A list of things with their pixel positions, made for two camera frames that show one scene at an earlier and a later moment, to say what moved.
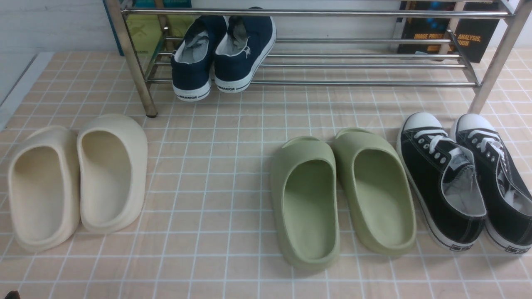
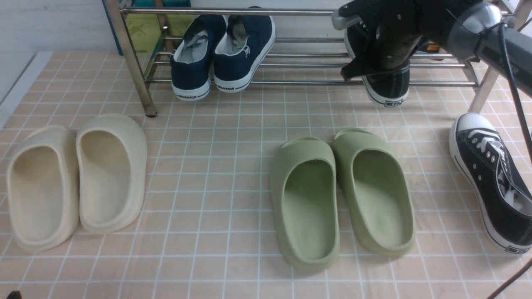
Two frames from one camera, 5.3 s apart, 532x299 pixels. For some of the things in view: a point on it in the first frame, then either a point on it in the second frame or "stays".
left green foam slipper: [305, 189] stays
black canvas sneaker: [443, 176] → [387, 88]
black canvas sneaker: [508, 193] stays
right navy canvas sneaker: [241, 50] stays
